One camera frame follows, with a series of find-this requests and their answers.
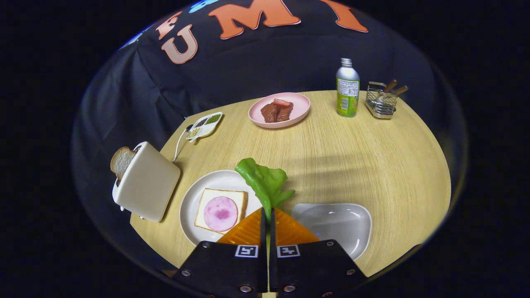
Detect white toaster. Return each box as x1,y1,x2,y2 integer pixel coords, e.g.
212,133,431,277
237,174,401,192
112,141,181,223

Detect metal wire basket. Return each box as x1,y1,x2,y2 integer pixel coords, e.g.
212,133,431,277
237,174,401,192
365,81,399,120

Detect pink plate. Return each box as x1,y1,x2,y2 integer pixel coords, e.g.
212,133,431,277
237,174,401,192
248,92,311,129

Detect divided white spice dish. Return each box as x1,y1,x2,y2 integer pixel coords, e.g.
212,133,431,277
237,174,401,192
185,112,223,143

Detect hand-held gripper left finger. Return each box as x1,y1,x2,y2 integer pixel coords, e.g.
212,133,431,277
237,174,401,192
172,208,267,298

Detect green lettuce leaf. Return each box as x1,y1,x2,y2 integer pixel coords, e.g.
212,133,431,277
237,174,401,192
235,158,296,224

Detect oblong white dish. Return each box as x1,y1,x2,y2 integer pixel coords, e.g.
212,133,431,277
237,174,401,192
290,203,373,261

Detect white toaster cable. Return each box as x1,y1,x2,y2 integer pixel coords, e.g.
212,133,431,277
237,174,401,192
172,124,194,163

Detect pink ham slice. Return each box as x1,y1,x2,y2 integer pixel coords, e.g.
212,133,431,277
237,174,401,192
203,196,239,232

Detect green label metal bottle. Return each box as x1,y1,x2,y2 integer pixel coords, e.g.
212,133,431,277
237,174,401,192
336,58,360,118

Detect round white plate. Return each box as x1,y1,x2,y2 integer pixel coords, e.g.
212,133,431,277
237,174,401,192
179,170,265,247

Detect toasted bread slice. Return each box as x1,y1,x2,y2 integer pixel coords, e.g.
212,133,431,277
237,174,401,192
110,146,137,180

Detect brown meat piece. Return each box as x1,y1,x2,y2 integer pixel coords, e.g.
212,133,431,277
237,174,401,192
275,102,294,122
260,103,279,123

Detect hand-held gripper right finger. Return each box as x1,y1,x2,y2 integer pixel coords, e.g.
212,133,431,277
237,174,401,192
269,208,368,298

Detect white bread slice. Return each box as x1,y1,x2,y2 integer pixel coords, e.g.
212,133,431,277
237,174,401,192
194,188,248,235

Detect black backdrop cloth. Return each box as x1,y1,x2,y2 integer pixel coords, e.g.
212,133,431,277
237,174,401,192
70,0,468,274

